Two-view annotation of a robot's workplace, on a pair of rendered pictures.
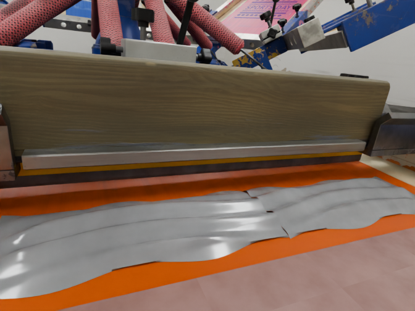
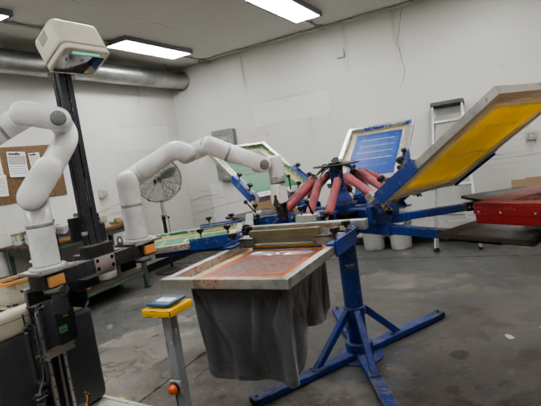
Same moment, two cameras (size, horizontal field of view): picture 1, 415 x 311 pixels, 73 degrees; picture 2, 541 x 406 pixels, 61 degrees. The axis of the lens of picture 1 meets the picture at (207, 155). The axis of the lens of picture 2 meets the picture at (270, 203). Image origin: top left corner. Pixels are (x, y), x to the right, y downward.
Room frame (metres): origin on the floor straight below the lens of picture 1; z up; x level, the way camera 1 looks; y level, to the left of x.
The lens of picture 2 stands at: (-1.12, -1.78, 1.43)
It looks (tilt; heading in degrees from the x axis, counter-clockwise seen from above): 6 degrees down; 53
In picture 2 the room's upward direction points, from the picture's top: 8 degrees counter-clockwise
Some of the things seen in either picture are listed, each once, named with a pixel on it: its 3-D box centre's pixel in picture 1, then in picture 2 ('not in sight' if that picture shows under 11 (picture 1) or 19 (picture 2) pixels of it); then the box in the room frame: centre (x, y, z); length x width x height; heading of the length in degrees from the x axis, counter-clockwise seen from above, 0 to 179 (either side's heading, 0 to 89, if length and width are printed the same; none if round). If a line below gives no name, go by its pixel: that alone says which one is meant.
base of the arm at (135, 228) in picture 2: not in sight; (132, 223); (-0.39, 0.24, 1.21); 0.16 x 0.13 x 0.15; 111
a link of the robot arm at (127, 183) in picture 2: not in sight; (128, 188); (-0.38, 0.24, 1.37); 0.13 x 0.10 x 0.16; 69
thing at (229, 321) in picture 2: not in sight; (242, 333); (-0.19, -0.23, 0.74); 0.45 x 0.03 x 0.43; 115
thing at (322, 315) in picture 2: not in sight; (311, 312); (0.11, -0.32, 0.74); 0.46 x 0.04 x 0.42; 25
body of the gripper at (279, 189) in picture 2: not in sight; (278, 192); (0.26, -0.02, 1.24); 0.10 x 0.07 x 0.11; 25
